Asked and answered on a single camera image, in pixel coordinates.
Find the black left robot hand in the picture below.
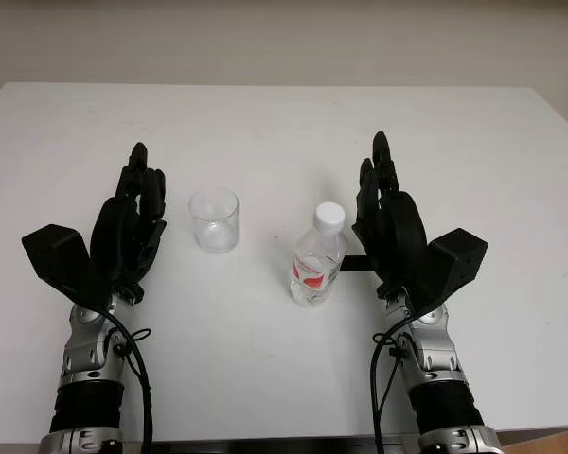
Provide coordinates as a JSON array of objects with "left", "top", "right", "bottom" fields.
[{"left": 88, "top": 141, "right": 168, "bottom": 304}]

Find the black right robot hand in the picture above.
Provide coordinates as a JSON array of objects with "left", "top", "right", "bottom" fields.
[{"left": 351, "top": 131, "right": 430, "bottom": 298}]

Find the clear plastic water bottle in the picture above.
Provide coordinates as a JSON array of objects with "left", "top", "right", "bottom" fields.
[{"left": 289, "top": 201, "right": 350, "bottom": 307}]

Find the clear glass cup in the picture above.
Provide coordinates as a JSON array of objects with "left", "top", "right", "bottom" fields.
[{"left": 187, "top": 186, "right": 240, "bottom": 254}]

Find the black tape strip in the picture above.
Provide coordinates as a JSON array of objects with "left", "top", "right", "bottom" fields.
[{"left": 339, "top": 253, "right": 375, "bottom": 273}]

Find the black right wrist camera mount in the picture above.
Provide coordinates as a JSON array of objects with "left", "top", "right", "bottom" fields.
[{"left": 409, "top": 227, "right": 489, "bottom": 317}]

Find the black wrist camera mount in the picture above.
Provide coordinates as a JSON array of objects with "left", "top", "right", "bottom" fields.
[
  {"left": 409, "top": 227, "right": 489, "bottom": 317},
  {"left": 21, "top": 222, "right": 115, "bottom": 309}
]

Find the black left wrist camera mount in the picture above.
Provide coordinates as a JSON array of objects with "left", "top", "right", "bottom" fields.
[{"left": 21, "top": 222, "right": 115, "bottom": 309}]

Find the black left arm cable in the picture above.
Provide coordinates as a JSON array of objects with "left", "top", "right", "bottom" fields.
[{"left": 101, "top": 302, "right": 154, "bottom": 454}]

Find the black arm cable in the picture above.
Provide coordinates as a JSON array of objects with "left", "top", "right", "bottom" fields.
[
  {"left": 369, "top": 325, "right": 408, "bottom": 454},
  {"left": 101, "top": 302, "right": 154, "bottom": 454}
]

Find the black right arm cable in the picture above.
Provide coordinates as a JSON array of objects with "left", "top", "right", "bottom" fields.
[{"left": 369, "top": 325, "right": 408, "bottom": 454}]

